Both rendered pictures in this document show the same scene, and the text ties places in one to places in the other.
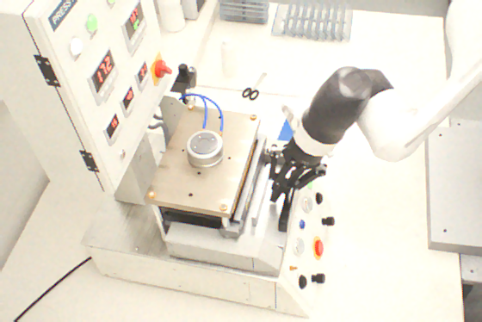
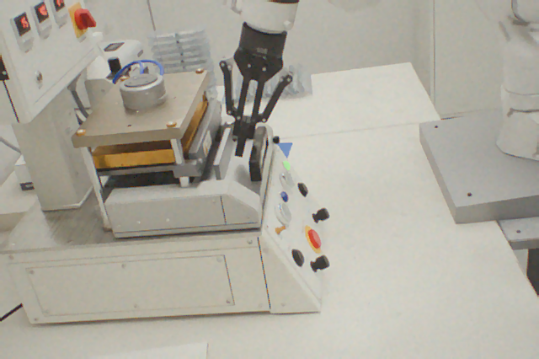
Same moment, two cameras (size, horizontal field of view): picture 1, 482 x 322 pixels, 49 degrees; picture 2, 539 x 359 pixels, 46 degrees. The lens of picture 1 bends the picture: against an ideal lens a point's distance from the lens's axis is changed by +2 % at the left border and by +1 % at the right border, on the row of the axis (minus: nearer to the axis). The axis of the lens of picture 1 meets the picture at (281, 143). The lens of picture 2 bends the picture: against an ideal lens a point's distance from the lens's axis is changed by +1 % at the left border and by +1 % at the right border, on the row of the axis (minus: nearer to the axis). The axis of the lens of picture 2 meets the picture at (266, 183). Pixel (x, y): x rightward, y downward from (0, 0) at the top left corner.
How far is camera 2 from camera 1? 63 cm
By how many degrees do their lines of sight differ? 22
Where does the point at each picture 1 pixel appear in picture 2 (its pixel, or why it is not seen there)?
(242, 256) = (206, 197)
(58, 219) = not seen: outside the picture
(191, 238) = (139, 195)
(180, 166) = (114, 112)
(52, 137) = not seen: outside the picture
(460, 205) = (481, 171)
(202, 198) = (144, 124)
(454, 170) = (461, 147)
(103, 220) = (27, 228)
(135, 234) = (68, 231)
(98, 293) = (26, 345)
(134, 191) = (64, 183)
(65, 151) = not seen: outside the picture
